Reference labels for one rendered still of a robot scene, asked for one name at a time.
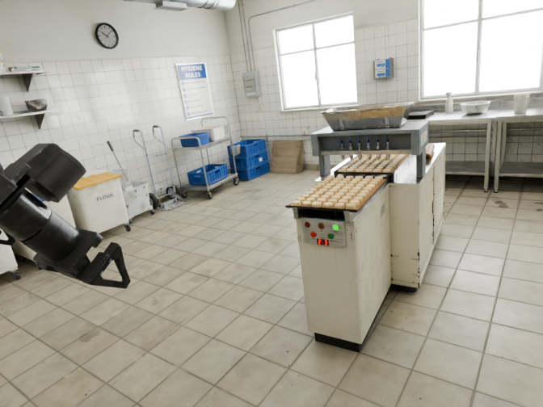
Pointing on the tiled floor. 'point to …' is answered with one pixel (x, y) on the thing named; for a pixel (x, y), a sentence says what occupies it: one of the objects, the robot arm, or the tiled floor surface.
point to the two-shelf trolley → (204, 163)
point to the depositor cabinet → (414, 220)
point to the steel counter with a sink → (499, 115)
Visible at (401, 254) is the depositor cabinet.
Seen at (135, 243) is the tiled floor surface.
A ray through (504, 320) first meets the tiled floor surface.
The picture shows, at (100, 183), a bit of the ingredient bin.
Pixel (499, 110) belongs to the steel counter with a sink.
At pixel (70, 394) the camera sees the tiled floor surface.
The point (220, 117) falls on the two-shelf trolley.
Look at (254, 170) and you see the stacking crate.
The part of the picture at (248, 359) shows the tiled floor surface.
